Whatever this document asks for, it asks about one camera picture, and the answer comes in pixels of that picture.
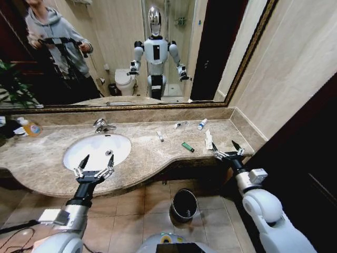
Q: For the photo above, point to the dark wooden door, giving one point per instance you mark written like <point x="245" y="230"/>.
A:
<point x="297" y="168"/>

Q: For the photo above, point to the white oval sink basin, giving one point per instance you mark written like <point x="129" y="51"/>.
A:
<point x="96" y="150"/>

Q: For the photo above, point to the green and black packet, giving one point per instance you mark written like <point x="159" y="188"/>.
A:
<point x="187" y="146"/>

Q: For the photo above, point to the marble vanity counter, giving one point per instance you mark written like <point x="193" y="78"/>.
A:
<point x="147" y="155"/>

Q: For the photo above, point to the small white blue bottle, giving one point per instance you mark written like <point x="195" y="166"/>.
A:
<point x="202" y="124"/>

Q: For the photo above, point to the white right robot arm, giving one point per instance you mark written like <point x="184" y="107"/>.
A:
<point x="268" y="210"/>

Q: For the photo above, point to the crumpled white paper wrapper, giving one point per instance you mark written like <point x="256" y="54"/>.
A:
<point x="208" y="140"/>

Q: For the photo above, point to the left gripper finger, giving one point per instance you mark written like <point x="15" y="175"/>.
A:
<point x="81" y="167"/>
<point x="110" y="166"/>

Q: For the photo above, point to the gold framed wall mirror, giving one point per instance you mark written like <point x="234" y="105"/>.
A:
<point x="118" y="52"/>

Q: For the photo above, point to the small white tube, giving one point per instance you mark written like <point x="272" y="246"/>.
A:
<point x="160" y="136"/>

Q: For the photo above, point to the white robot front shell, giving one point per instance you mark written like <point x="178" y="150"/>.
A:
<point x="172" y="243"/>

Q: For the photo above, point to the black round trash bin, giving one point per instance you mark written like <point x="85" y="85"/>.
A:
<point x="184" y="205"/>

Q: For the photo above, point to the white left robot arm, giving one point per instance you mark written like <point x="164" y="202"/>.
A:
<point x="68" y="226"/>

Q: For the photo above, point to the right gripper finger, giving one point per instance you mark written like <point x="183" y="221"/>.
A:
<point x="218" y="153"/>
<point x="239" y="150"/>

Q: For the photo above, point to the orange soap bottle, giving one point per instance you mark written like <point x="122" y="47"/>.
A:
<point x="31" y="128"/>

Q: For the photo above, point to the chrome faucet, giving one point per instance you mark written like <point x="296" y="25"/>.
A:
<point x="101" y="125"/>

